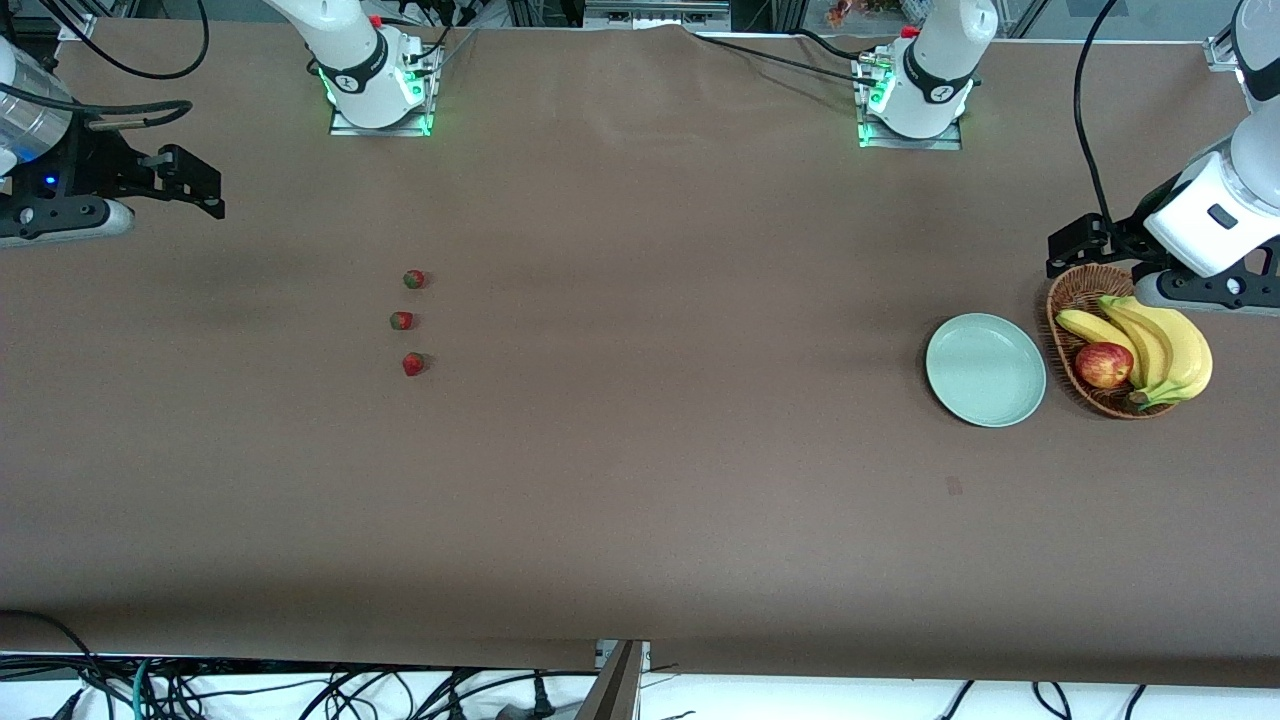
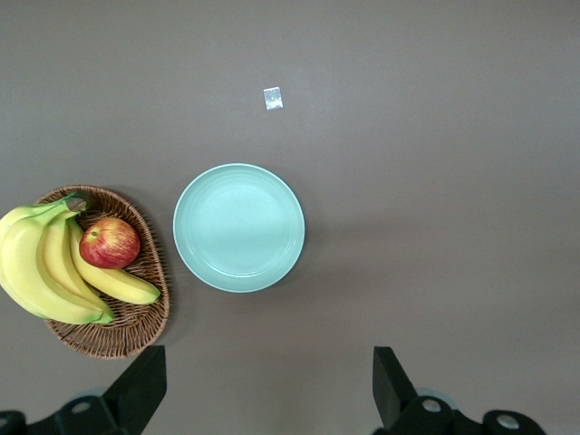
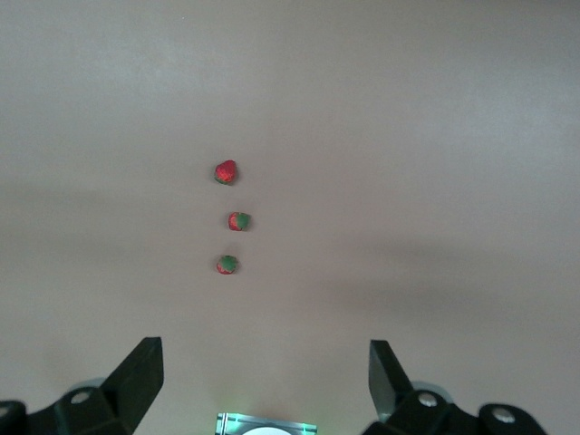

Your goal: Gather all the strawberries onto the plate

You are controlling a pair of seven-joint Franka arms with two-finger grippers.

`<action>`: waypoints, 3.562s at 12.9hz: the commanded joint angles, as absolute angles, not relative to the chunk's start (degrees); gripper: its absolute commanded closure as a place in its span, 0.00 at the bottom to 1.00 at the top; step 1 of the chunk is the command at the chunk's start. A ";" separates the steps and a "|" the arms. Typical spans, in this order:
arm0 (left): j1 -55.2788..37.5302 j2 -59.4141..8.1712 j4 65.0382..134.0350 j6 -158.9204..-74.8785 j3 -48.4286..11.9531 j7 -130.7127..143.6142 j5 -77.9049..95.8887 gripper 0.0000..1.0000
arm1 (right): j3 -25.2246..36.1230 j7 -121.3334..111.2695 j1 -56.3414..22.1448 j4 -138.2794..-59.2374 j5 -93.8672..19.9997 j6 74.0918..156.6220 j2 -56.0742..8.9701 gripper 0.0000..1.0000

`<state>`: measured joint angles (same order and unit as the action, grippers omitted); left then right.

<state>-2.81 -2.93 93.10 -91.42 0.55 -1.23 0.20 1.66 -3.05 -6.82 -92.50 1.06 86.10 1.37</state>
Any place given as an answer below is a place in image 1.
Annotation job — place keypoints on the silver aluminium rail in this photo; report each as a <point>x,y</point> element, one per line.
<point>1225,52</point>

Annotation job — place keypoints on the brown table cover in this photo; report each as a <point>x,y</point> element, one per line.
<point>640,500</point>

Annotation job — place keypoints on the light green round plate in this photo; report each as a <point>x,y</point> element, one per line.
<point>985,370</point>

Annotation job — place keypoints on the large yellow banana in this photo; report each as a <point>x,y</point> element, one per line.
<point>1190,350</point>

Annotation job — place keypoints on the small yellow banana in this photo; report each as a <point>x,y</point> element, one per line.
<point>1090,327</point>

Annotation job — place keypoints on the red apple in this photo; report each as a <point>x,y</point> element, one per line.
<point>1104,365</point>

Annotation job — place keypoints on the medium yellow banana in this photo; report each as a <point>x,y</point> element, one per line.
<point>1150,345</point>

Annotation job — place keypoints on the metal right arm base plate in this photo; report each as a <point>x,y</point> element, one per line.
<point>345,128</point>

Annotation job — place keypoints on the silver corner bracket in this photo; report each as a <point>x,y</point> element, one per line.
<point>75,28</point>

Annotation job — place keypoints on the grey electronics box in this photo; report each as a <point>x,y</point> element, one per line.
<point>655,15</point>

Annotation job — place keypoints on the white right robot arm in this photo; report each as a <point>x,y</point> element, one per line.
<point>350,60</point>

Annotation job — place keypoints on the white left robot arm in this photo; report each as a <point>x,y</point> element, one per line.
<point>940,60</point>

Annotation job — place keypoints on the brown wicker basket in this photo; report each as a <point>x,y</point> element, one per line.
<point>1085,285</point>

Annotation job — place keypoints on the red strawberry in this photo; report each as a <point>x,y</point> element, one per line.
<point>401,320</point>
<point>413,279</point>
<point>413,364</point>

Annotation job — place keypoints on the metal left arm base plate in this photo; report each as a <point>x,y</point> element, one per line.
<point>945,143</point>

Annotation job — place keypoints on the aluminium profile post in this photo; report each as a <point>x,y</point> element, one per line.
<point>615,690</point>

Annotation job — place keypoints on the colourful background object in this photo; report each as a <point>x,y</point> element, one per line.
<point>845,12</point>

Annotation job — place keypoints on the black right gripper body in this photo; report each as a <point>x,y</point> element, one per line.
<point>103,163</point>

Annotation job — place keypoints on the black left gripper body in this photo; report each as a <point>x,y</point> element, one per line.
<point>1129,237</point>

